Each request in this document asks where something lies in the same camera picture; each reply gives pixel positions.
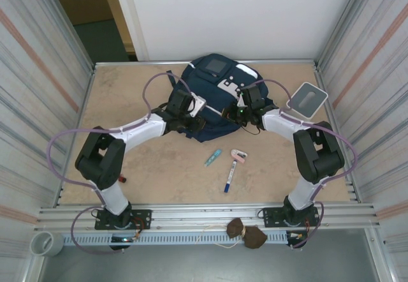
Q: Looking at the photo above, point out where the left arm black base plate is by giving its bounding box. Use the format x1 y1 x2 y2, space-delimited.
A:
94 209 152 231

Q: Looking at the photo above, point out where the pink white correction tape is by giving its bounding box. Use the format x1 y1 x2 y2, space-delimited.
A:
229 149 248 164

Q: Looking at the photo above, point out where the grey plastic cup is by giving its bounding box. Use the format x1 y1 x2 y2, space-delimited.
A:
30 230 64 257

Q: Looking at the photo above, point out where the white string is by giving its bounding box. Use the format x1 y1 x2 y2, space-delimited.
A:
194 224 246 249

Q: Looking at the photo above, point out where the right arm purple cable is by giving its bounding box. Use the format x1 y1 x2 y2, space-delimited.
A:
250 78 358 249

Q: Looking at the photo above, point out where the slotted grey cable tray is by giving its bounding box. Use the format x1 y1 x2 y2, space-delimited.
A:
62 230 309 246

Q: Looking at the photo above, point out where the brown cloth bag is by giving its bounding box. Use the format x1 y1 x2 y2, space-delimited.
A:
225 218 268 250

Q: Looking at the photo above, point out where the aluminium front rail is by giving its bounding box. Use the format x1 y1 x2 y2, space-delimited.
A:
36 202 380 230

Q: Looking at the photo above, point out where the navy blue backpack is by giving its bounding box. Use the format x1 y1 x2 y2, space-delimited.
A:
167 52 278 143

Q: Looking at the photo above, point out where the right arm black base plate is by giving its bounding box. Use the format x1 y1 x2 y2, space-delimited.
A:
261 207 321 228

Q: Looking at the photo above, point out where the teal glue stick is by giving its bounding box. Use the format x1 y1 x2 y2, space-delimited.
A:
203 149 223 168

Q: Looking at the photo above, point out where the blue white marker pen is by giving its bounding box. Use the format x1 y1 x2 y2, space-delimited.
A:
224 160 238 193

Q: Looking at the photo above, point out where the white grey tissue box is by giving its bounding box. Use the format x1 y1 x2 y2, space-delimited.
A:
286 82 329 122

